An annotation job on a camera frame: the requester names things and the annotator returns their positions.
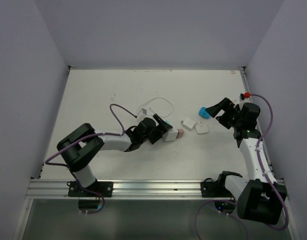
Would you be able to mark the white cube socket adapter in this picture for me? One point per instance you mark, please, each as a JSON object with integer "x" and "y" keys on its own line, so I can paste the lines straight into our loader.
{"x": 170, "y": 135}

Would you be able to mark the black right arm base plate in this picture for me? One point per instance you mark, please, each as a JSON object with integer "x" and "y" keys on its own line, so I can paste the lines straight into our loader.
{"x": 212, "y": 189}

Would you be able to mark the aluminium front rail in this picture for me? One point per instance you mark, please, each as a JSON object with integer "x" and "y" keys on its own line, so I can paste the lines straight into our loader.
{"x": 59, "y": 189}

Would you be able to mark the aluminium rail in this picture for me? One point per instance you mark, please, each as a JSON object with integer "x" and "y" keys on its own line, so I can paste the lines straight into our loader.
{"x": 59, "y": 189}
{"x": 242, "y": 70}

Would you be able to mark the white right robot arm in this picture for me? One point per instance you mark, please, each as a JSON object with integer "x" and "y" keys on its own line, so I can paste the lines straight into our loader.
{"x": 261, "y": 198}

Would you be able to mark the aluminium right side rail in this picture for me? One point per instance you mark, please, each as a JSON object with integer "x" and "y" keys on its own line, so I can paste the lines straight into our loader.
{"x": 242, "y": 70}

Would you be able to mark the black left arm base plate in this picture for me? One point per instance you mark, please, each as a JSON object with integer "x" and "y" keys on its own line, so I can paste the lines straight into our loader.
{"x": 103, "y": 188}

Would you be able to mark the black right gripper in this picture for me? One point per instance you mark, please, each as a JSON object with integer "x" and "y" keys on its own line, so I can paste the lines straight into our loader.
{"x": 225, "y": 104}

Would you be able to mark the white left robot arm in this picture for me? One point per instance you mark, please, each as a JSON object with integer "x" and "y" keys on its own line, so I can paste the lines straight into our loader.
{"x": 82, "y": 145}

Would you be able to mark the blue plug adapter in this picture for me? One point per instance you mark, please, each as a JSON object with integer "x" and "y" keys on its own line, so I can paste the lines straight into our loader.
{"x": 203, "y": 113}

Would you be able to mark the white long usb charger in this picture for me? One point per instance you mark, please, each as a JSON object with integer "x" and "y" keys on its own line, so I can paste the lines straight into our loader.
{"x": 188, "y": 123}

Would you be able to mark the white plug adapter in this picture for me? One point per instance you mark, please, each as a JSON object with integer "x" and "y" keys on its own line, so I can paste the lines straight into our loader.
{"x": 201, "y": 128}

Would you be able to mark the pink small plug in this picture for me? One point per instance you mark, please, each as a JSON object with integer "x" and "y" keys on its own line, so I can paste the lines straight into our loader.
{"x": 180, "y": 133}

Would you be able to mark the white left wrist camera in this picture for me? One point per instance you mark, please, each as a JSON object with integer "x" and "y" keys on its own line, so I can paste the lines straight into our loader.
{"x": 142, "y": 114}

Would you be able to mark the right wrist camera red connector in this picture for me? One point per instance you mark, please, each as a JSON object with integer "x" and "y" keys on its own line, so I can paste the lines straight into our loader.
{"x": 244, "y": 97}

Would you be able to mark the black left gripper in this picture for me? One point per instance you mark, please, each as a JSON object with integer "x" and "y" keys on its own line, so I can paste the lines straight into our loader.
{"x": 159, "y": 131}

